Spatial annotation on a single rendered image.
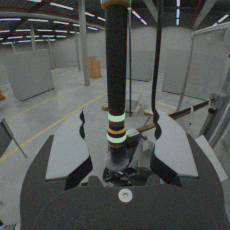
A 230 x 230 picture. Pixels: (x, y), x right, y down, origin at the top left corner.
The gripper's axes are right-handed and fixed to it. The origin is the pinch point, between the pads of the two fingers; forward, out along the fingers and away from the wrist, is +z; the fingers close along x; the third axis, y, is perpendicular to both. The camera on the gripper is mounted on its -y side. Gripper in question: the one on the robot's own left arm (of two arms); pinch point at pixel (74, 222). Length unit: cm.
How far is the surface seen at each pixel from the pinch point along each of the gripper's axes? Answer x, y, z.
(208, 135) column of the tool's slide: -9, -2, 90
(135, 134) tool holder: -37.0, -1.5, 25.4
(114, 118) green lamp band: -43.0, -1.8, 20.2
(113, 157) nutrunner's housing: -31.1, -0.3, 19.9
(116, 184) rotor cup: -3.5, 7.1, 22.9
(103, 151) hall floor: 104, 136, 55
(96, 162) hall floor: 106, 119, 34
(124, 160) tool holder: -28.5, -0.6, 23.1
